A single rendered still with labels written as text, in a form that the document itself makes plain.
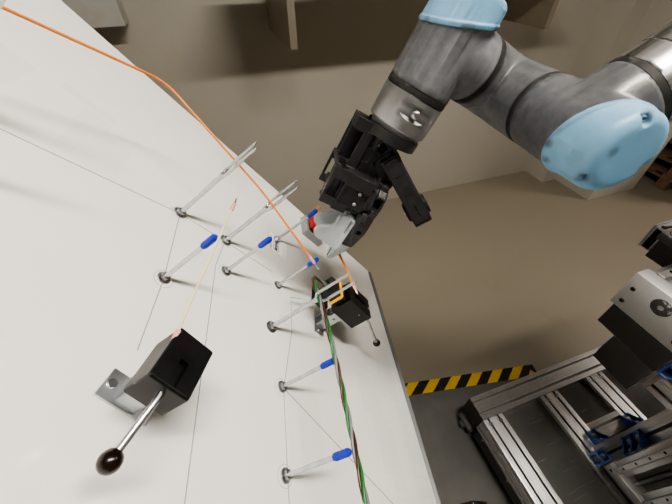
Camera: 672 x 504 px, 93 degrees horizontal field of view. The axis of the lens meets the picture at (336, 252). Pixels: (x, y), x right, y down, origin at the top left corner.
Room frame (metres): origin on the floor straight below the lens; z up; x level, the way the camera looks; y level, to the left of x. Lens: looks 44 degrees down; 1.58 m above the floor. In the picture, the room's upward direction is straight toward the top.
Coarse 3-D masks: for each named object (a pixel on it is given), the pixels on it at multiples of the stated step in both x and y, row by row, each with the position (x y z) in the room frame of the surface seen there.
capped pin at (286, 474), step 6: (342, 450) 0.09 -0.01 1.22; (348, 450) 0.09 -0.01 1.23; (330, 456) 0.08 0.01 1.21; (336, 456) 0.08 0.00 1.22; (342, 456) 0.08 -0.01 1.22; (348, 456) 0.08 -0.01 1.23; (318, 462) 0.08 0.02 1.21; (324, 462) 0.08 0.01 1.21; (300, 468) 0.08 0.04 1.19; (306, 468) 0.08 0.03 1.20; (312, 468) 0.08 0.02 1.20; (282, 474) 0.08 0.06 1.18; (288, 474) 0.08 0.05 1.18; (294, 474) 0.07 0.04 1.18; (282, 480) 0.07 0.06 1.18; (288, 480) 0.07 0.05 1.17
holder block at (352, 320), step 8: (352, 288) 0.33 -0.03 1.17; (352, 296) 0.31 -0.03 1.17; (360, 296) 0.33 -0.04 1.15; (344, 304) 0.30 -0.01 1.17; (352, 304) 0.30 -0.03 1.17; (360, 304) 0.31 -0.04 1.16; (368, 304) 0.33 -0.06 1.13; (336, 312) 0.30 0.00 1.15; (344, 312) 0.30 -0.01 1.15; (352, 312) 0.30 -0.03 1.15; (360, 312) 0.30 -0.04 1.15; (368, 312) 0.31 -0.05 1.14; (344, 320) 0.30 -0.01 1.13; (352, 320) 0.30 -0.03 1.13; (360, 320) 0.30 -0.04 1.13
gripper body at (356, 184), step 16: (352, 128) 0.39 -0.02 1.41; (368, 128) 0.37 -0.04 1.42; (384, 128) 0.36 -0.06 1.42; (352, 144) 0.38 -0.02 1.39; (368, 144) 0.37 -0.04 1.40; (384, 144) 0.39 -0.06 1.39; (400, 144) 0.35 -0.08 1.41; (416, 144) 0.37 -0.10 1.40; (336, 160) 0.36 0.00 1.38; (352, 160) 0.37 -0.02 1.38; (368, 160) 0.37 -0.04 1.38; (320, 176) 0.41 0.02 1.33; (336, 176) 0.35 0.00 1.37; (352, 176) 0.35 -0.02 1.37; (368, 176) 0.36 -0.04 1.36; (384, 176) 0.37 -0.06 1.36; (320, 192) 0.36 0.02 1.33; (336, 192) 0.35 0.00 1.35; (352, 192) 0.35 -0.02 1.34; (368, 192) 0.34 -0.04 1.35; (384, 192) 0.35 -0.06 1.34; (336, 208) 0.34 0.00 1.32; (352, 208) 0.35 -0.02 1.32; (368, 208) 0.34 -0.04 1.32
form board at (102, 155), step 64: (0, 64) 0.36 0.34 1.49; (64, 64) 0.44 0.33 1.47; (0, 128) 0.28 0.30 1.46; (64, 128) 0.34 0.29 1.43; (128, 128) 0.42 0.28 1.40; (192, 128) 0.55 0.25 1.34; (0, 192) 0.22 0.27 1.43; (64, 192) 0.26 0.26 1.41; (128, 192) 0.31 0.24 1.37; (192, 192) 0.39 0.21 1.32; (256, 192) 0.53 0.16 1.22; (0, 256) 0.17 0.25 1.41; (64, 256) 0.19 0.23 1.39; (128, 256) 0.23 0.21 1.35; (256, 256) 0.36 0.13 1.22; (320, 256) 0.51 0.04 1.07; (0, 320) 0.12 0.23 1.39; (64, 320) 0.14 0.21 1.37; (128, 320) 0.16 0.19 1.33; (192, 320) 0.19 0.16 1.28; (256, 320) 0.24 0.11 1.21; (0, 384) 0.08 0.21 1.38; (64, 384) 0.10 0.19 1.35; (256, 384) 0.16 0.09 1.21; (320, 384) 0.20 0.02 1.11; (384, 384) 0.27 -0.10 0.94; (0, 448) 0.05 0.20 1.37; (64, 448) 0.06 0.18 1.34; (128, 448) 0.07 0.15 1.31; (192, 448) 0.08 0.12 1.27; (256, 448) 0.09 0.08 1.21; (320, 448) 0.11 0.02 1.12; (384, 448) 0.15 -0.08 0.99
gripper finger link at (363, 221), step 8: (376, 200) 0.35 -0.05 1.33; (376, 208) 0.35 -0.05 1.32; (360, 216) 0.34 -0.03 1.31; (368, 216) 0.33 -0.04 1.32; (360, 224) 0.33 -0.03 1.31; (368, 224) 0.33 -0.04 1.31; (352, 232) 0.34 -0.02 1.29; (360, 232) 0.33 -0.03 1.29; (344, 240) 0.34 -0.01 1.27; (352, 240) 0.33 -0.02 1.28
